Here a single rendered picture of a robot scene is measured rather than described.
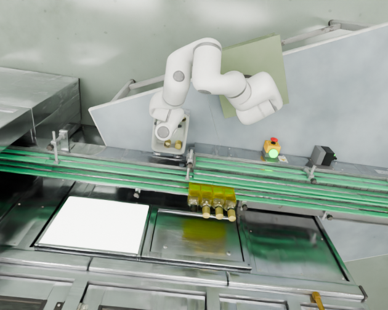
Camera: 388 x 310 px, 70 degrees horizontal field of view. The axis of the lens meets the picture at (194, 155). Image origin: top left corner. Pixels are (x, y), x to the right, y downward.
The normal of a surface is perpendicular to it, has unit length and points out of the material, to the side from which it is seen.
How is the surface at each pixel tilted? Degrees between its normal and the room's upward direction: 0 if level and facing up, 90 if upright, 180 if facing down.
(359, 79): 0
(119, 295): 90
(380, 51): 0
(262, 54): 4
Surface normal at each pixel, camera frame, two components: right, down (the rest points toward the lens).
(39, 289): 0.15, -0.87
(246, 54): -0.07, 0.48
